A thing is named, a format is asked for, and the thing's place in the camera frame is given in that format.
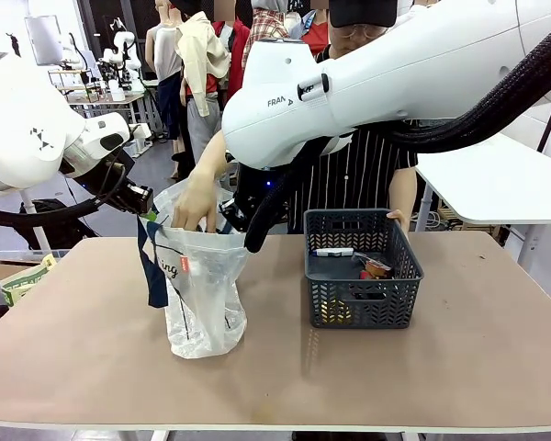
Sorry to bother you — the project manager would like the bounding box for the person's left forearm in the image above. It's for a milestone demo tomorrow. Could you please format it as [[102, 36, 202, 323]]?
[[387, 164, 420, 220]]

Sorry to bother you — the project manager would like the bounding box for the mannequin in cream jacket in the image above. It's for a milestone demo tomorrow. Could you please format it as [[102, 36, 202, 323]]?
[[173, 0, 234, 185]]

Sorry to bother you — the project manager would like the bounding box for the black arm cable sleeve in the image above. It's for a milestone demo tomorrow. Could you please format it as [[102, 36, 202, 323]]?
[[244, 17, 551, 255], [0, 158, 130, 230]]

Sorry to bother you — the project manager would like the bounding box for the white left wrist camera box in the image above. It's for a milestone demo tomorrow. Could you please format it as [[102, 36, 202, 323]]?
[[127, 122, 153, 141]]

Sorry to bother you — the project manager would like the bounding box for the mannequin in red tee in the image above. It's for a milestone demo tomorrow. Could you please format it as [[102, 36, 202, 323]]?
[[287, 7, 332, 60]]

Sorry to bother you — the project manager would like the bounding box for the black right arm cable sleeve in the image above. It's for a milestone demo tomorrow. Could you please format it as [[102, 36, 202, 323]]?
[[244, 17, 551, 255]]

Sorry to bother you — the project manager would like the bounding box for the clear plastic shopping bag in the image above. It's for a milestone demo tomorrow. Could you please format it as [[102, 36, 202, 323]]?
[[136, 180, 250, 360]]

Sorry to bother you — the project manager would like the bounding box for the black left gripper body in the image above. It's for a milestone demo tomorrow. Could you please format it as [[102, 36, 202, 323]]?
[[83, 150, 156, 216]]

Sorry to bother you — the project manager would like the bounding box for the person in striped shirt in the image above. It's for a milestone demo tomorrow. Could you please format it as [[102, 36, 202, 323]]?
[[283, 0, 420, 235]]

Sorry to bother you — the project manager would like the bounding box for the person's right forearm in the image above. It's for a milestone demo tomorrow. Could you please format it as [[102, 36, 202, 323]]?
[[189, 129, 230, 186]]

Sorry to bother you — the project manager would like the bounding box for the person's right hand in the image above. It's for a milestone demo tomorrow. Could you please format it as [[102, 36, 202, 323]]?
[[170, 175, 223, 233]]

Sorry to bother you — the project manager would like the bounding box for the white tube with blue cap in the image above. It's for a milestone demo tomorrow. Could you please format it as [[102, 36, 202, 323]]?
[[310, 247, 355, 258]]

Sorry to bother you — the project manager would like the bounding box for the green printed cardboard box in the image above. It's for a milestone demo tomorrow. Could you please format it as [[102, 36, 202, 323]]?
[[0, 253, 59, 309]]

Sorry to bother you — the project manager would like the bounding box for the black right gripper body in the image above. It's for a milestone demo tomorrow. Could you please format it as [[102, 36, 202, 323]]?
[[235, 165, 282, 227]]

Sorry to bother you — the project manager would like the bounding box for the mannequin in white tank top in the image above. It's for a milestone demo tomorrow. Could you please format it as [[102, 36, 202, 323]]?
[[144, 0, 188, 181]]

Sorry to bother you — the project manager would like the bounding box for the black tripod with camera head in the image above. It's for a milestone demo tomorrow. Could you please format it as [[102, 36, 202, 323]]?
[[535, 100, 551, 153]]

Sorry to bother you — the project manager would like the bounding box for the yellow packaged item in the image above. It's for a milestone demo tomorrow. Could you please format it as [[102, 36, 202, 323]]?
[[322, 298, 355, 325]]

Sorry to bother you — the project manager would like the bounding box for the black left arm cable sleeve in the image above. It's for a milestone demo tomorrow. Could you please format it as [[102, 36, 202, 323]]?
[[0, 158, 130, 230]]

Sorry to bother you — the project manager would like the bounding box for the dark grey plastic basket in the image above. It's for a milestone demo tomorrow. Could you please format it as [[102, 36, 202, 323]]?
[[302, 208, 426, 330]]

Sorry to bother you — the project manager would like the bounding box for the person's left hand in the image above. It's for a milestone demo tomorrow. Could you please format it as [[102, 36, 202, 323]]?
[[385, 208, 412, 232]]

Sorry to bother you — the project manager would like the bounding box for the white-framed background work table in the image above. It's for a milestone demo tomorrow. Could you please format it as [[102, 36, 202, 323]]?
[[50, 68, 160, 155]]

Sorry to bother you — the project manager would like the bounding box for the white board on stand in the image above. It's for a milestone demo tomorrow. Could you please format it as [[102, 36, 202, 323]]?
[[23, 14, 66, 67]]

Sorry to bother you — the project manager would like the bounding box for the mannequin in red jacket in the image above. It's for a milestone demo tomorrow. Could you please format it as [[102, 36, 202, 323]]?
[[212, 17, 253, 109]]

